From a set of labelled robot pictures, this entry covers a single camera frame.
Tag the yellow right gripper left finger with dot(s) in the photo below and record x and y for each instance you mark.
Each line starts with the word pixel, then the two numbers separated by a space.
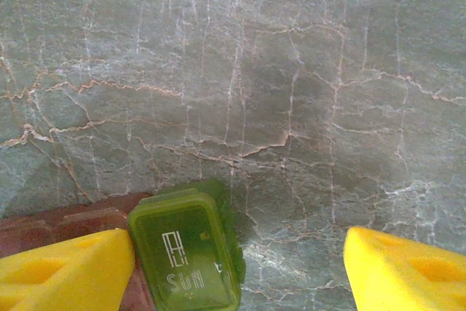
pixel 65 274

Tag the green pill container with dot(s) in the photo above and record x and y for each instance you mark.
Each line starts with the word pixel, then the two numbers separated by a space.
pixel 189 231

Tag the red pill organizer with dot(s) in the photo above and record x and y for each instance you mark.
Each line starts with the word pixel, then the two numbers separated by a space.
pixel 73 220

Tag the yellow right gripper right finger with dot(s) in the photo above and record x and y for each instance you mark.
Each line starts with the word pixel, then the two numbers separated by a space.
pixel 393 274

